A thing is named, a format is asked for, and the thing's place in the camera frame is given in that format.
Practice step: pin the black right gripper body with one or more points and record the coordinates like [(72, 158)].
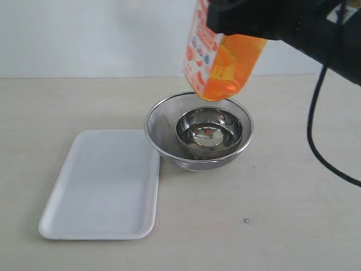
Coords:
[(304, 20)]

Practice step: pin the orange dish soap pump bottle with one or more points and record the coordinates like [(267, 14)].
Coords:
[(215, 65)]

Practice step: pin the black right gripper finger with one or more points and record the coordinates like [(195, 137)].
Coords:
[(248, 18)]

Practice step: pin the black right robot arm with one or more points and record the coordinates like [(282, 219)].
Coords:
[(342, 57)]

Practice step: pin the steel mesh colander bowl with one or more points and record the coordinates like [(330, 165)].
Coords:
[(160, 130)]

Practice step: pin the small stainless steel bowl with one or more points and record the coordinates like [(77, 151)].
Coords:
[(209, 131)]

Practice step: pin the white rectangular plastic tray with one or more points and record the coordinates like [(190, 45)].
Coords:
[(106, 189)]

